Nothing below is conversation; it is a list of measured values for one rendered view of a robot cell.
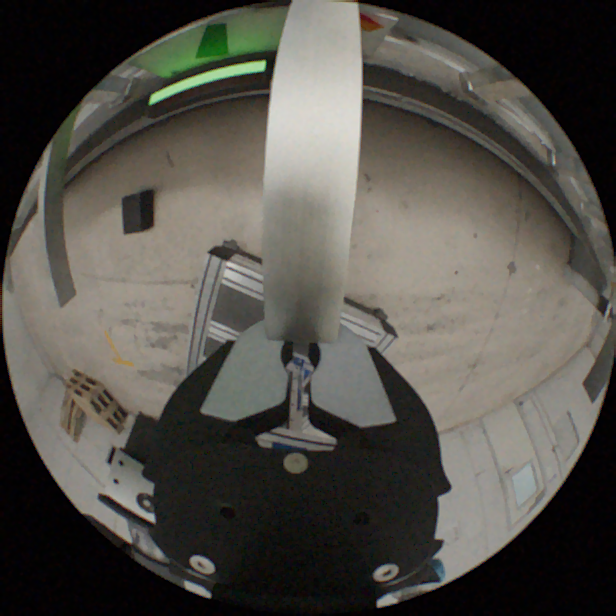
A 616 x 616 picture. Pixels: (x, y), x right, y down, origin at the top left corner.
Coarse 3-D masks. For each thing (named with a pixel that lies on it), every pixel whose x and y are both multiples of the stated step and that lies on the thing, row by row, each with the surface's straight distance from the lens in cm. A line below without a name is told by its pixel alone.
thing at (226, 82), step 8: (256, 72) 29; (216, 80) 30; (224, 80) 29; (232, 80) 29; (240, 80) 28; (248, 80) 28; (256, 80) 28; (192, 88) 31; (200, 88) 30; (208, 88) 30; (216, 88) 29; (168, 96) 33; (176, 96) 32; (184, 96) 31; (192, 96) 31; (152, 104) 35; (160, 104) 34; (168, 104) 32; (152, 112) 34
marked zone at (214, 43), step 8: (216, 24) 26; (224, 24) 26; (208, 32) 27; (216, 32) 27; (224, 32) 27; (208, 40) 28; (216, 40) 29; (224, 40) 29; (200, 48) 30; (208, 48) 30; (216, 48) 30; (224, 48) 30; (200, 56) 31; (208, 56) 32; (216, 56) 32
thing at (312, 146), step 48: (336, 0) 14; (288, 48) 10; (336, 48) 10; (288, 96) 8; (336, 96) 8; (288, 144) 7; (336, 144) 7; (288, 192) 7; (336, 192) 7; (288, 240) 7; (336, 240) 7; (288, 288) 8; (336, 288) 8; (288, 336) 9; (336, 336) 9
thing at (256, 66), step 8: (248, 64) 30; (256, 64) 30; (264, 64) 29; (208, 72) 32; (216, 72) 31; (224, 72) 30; (232, 72) 30; (240, 72) 29; (192, 80) 32; (200, 80) 31; (208, 80) 31; (168, 88) 34; (176, 88) 33; (184, 88) 32; (152, 96) 36; (160, 96) 35
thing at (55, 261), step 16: (64, 128) 28; (64, 144) 28; (48, 160) 26; (64, 160) 27; (48, 176) 26; (48, 192) 26; (48, 208) 25; (48, 224) 25; (48, 240) 25; (64, 240) 26; (48, 256) 25; (64, 256) 26; (48, 272) 26; (64, 272) 26; (48, 288) 28; (64, 288) 26; (64, 304) 26
